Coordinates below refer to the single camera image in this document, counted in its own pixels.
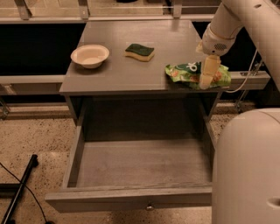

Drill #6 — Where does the green rice chip bag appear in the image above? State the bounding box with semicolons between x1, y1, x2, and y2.
164;62;231;90

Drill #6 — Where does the white round bowl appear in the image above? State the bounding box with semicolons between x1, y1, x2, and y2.
71;45;109;69

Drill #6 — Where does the black stand leg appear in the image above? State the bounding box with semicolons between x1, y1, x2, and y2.
0;154;39;224

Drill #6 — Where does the metal railing frame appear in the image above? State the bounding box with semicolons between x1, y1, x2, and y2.
0;0;272;117

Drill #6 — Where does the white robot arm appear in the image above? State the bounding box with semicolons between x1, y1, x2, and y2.
200;0;280;224

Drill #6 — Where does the metal drawer knob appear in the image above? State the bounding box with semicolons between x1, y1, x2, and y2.
146;203;154;211

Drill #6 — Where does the grey open top drawer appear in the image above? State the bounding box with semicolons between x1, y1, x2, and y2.
45;99;212;213

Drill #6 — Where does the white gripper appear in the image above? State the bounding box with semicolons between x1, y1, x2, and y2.
196;24;235;90

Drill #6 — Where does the black thin cable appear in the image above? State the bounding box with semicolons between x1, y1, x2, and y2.
0;161;55;224

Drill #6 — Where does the green and yellow sponge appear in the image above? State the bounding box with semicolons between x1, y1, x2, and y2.
124;44;155;62

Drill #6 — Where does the grey wooden cabinet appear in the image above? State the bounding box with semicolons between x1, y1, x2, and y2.
59;19;229;126

